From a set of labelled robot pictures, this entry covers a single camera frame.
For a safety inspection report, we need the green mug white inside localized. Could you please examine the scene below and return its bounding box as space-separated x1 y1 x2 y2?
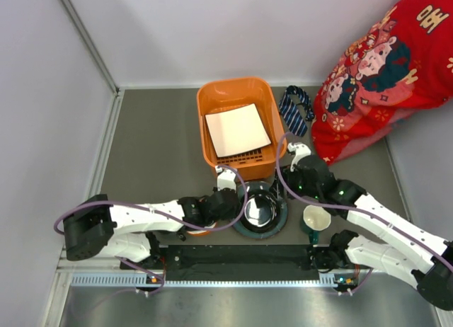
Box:
299 205 331 245

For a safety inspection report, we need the white square plate black rim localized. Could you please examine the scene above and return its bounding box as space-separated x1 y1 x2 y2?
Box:
205 104 271 158

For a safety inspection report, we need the orange plastic bin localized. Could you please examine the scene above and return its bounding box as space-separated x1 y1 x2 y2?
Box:
197 76 287 181

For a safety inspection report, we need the white square bowl orange rim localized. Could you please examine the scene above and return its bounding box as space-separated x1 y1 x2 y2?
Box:
186 224 216 236

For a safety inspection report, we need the aluminium frame rail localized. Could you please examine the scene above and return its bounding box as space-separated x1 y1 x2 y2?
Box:
42 0 125 327

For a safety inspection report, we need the black round plate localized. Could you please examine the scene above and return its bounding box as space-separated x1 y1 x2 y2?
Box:
242 193 278 233

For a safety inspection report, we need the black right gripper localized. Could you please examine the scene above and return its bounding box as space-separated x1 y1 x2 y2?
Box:
269 163 321 200

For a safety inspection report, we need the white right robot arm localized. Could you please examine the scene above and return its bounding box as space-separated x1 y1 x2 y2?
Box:
276 155 452 311

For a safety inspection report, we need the red patterned cloth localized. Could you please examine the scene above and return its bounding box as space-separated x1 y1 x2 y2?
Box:
311 0 452 164

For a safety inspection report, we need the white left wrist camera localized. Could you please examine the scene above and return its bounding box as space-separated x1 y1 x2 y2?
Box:
214 166 237 191

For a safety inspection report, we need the blue striped necktie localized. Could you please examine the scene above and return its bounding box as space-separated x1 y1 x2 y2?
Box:
278 86 315 137

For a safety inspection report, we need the black base bar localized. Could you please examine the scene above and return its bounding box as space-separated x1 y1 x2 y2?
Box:
138 245 365 282

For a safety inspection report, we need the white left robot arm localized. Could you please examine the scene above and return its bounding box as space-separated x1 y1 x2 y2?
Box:
62 188 240 268

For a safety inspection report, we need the blue-grey round plate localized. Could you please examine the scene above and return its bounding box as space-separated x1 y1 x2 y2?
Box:
233 181 288 240

